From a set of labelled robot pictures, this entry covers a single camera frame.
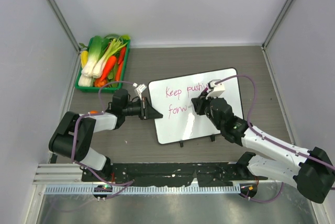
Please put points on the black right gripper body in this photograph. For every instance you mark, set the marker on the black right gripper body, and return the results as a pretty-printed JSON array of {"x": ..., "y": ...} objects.
[{"x": 203, "y": 105}]

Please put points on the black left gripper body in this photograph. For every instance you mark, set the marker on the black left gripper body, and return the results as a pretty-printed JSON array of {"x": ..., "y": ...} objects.
[{"x": 137, "y": 109}]

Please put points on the white whiteboard with black frame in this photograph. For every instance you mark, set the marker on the white whiteboard with black frame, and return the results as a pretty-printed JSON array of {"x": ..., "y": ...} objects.
[{"x": 172, "y": 98}]

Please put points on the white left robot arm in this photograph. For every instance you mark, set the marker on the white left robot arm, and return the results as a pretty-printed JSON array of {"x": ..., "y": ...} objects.
[{"x": 73, "y": 136}]

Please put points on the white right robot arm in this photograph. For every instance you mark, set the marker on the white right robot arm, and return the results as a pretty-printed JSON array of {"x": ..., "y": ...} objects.
[{"x": 309, "y": 171}]

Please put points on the green plastic tray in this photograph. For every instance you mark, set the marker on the green plastic tray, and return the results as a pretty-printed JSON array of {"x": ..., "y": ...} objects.
[{"x": 86, "y": 84}]

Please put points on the orange toy fruit in tray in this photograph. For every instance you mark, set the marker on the orange toy fruit in tray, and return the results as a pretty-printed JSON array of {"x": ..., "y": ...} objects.
[{"x": 100, "y": 82}]

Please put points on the orange toy carrot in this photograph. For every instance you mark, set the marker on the orange toy carrot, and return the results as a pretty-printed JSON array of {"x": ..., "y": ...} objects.
[{"x": 108, "y": 67}]

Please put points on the red toy chili pepper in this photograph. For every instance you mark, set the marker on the red toy chili pepper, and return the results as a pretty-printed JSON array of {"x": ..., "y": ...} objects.
[{"x": 122, "y": 55}]

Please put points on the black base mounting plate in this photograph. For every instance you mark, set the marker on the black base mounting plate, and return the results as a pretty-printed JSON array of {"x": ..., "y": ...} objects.
[{"x": 208, "y": 174}]

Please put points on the white green toy leek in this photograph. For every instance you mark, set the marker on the white green toy leek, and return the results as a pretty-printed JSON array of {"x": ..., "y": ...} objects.
[{"x": 114, "y": 46}]

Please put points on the white green toy bok choy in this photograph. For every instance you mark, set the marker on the white green toy bok choy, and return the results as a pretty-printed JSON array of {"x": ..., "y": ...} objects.
[{"x": 94, "y": 52}]

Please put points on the yellow toy corn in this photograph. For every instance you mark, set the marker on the yellow toy corn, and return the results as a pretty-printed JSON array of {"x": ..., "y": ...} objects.
[{"x": 84, "y": 58}]

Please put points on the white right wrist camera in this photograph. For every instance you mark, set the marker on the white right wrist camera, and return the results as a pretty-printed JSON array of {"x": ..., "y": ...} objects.
[{"x": 214, "y": 89}]

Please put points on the white slotted cable duct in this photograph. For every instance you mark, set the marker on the white slotted cable duct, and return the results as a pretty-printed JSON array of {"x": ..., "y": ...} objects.
[{"x": 132, "y": 190}]

